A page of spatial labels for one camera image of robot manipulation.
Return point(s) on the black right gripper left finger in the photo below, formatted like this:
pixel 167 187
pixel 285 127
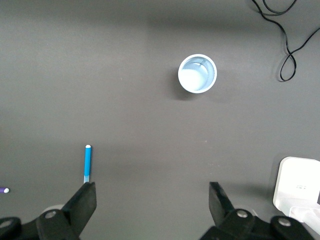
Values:
pixel 75 212

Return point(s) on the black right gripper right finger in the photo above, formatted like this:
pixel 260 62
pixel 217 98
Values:
pixel 225 220

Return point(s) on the blue marker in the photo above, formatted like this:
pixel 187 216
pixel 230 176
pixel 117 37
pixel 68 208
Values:
pixel 87 162

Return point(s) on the purple marker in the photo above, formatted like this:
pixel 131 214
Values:
pixel 3 190

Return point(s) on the white desktop stand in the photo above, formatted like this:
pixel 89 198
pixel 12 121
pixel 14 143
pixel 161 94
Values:
pixel 295 180

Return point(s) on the light blue mesh cup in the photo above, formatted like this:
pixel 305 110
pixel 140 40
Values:
pixel 197 73

